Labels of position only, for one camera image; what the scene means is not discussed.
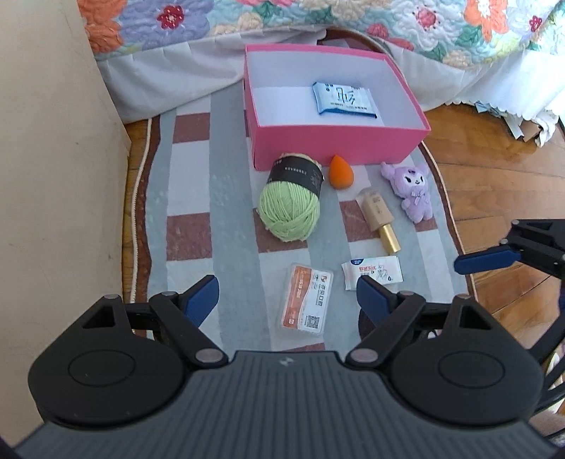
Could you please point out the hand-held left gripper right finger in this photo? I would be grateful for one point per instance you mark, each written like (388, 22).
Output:
(373, 293)

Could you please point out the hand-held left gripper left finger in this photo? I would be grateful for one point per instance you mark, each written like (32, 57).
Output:
(204, 295)

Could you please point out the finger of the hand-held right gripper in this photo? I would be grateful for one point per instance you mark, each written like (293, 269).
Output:
(483, 260)

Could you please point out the white wet wipe packet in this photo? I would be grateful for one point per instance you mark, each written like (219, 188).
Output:
(373, 267)

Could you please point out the clear orange floss case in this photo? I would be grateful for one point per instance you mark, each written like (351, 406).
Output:
(307, 300)

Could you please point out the beige gold cosmetic bottle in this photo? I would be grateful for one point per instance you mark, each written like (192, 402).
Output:
(375, 212)

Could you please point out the purple plush toy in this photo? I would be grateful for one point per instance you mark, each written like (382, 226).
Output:
(408, 189)

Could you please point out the green yarn ball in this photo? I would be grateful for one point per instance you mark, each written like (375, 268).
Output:
(289, 207)

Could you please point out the orange makeup sponge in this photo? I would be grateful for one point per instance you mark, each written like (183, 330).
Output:
(339, 174)

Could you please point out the pink cardboard box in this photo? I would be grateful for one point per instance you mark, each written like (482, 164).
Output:
(331, 143)

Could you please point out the cardboard scrap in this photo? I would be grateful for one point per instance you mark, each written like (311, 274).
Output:
(527, 129)

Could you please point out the striped checked rug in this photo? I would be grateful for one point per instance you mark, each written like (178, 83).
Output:
(220, 176)

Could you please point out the light blue paper scrap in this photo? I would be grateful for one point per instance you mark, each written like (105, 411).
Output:
(490, 108)

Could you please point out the blue wet wipes pack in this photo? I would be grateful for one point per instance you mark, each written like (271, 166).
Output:
(344, 99)

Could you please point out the white bed skirt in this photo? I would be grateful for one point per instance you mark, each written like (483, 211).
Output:
(176, 81)

